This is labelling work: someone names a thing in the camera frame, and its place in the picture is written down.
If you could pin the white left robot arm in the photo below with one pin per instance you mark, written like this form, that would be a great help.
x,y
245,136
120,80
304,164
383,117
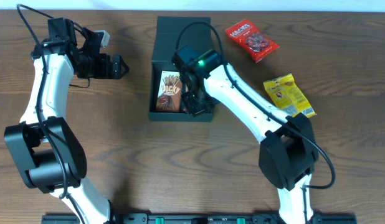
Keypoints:
x,y
43,147

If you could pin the red Hacks candy bag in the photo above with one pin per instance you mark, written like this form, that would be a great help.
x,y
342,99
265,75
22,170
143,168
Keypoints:
x,y
251,39

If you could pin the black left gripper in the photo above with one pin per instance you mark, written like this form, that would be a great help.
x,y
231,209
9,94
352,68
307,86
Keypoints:
x,y
103,73

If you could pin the yellow snack bag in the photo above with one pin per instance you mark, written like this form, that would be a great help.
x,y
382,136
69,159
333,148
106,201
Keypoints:
x,y
287,96

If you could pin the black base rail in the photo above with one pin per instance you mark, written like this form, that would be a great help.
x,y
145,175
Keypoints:
x,y
261,218

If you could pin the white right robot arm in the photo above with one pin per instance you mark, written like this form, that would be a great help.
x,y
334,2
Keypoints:
x,y
287,153

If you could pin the red Hello Panda box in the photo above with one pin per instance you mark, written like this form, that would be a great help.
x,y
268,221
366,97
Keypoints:
x,y
183,105

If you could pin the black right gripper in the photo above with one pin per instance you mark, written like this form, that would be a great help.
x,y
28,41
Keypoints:
x,y
195,111

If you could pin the brown Pocky box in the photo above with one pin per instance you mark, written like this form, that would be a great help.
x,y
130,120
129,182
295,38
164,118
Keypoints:
x,y
169,93

